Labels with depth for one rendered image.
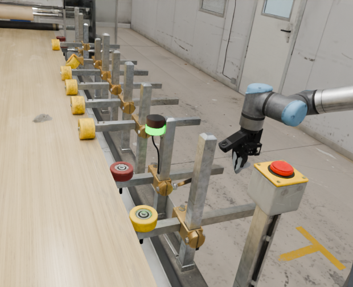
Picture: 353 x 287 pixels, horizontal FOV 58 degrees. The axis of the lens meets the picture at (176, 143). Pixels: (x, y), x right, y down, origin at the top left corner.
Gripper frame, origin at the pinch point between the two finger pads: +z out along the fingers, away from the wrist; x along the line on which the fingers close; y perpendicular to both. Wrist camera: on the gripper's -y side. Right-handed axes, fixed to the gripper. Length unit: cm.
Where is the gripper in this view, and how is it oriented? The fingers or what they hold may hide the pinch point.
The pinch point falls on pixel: (235, 171)
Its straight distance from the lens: 135.2
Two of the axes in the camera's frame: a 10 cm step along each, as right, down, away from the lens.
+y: 9.2, -0.8, 3.9
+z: -1.2, 8.8, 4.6
